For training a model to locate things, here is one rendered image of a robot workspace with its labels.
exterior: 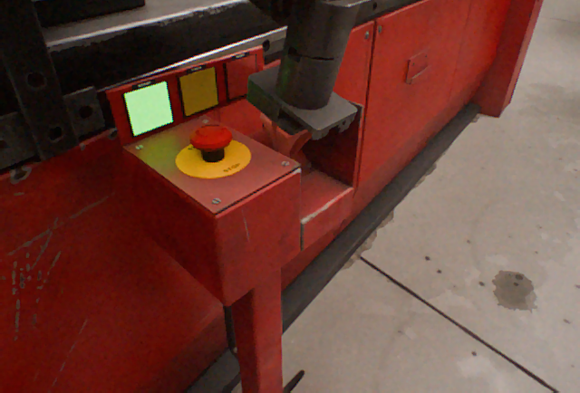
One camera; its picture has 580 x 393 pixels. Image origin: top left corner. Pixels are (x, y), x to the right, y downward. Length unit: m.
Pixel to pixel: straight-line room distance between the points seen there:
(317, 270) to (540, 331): 0.64
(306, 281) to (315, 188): 0.79
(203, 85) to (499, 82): 2.10
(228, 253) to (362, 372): 0.83
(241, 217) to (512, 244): 1.35
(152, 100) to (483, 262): 1.26
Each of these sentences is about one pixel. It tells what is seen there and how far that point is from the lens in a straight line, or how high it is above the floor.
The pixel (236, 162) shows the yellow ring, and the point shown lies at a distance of 0.39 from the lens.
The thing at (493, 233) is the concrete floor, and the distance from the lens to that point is 1.64.
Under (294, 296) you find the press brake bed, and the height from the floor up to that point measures 0.05.
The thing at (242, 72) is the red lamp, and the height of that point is 0.82.
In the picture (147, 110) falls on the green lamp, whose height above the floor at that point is 0.81.
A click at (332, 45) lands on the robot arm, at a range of 0.37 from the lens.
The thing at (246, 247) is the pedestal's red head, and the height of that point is 0.72.
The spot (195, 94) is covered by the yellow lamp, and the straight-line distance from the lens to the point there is 0.47.
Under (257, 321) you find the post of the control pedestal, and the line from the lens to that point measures 0.59.
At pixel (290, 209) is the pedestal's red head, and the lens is 0.41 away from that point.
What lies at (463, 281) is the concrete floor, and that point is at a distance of 1.43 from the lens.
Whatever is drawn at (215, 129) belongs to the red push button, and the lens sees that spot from 0.39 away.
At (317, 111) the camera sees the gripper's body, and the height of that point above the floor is 0.82.
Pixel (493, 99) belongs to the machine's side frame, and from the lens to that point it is 2.49.
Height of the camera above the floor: 0.99
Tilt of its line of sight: 35 degrees down
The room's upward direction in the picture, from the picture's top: straight up
